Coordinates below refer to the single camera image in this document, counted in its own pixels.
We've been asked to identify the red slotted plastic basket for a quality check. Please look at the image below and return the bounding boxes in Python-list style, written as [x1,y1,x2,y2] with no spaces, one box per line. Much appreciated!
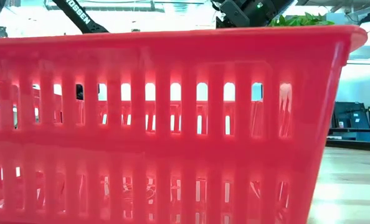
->
[0,24,368,224]

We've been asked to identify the green artificial plant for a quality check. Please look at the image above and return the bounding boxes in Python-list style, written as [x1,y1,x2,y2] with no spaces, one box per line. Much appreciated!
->
[268,11,336,27]

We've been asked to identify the black equipment cart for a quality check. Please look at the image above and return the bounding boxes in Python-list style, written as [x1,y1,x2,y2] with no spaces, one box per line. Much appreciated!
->
[328,101,370,142]

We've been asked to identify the black aluminium table frame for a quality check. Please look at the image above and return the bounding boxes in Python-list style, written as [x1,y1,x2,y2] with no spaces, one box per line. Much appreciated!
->
[325,139,370,152]

